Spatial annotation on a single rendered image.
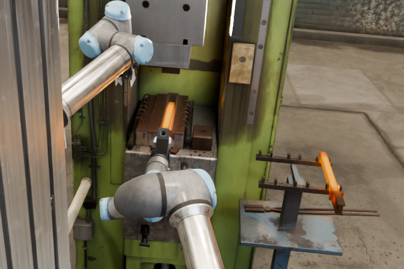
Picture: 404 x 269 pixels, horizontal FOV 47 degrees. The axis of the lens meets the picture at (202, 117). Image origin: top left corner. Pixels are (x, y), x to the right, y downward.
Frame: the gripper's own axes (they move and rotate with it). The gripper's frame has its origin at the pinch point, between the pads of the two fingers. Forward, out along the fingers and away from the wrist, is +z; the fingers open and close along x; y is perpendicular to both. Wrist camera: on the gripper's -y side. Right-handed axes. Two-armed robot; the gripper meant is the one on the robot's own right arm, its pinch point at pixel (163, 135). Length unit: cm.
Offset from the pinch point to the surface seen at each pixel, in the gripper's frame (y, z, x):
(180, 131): 2.5, 10.1, 5.9
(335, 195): 7, -24, 63
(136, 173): 20.1, 3.2, -11.0
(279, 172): 99, 155, 81
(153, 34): -37.8, 8.1, -6.3
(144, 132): 3.7, 8.9, -8.7
